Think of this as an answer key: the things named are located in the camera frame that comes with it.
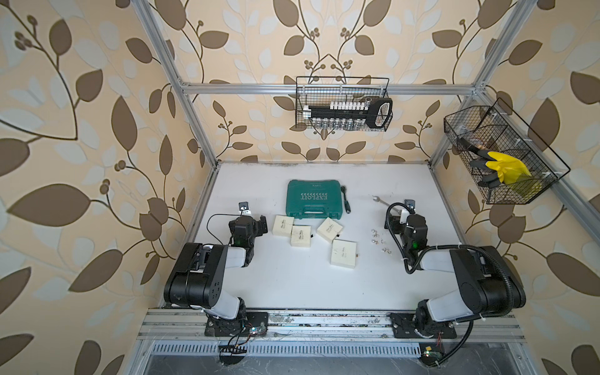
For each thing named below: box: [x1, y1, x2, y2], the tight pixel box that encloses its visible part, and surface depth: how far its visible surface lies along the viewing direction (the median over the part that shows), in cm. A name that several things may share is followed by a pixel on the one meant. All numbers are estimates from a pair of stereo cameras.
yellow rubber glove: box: [485, 151, 533, 185], surface depth 68 cm
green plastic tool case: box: [285, 178, 343, 220], surface depth 104 cm
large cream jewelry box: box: [329, 239, 358, 268], surface depth 89 cm
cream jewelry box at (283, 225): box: [271, 214, 295, 237], surface depth 96 cm
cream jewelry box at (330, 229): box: [316, 217, 343, 242], surface depth 96 cm
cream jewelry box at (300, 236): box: [289, 225, 311, 248], surface depth 93 cm
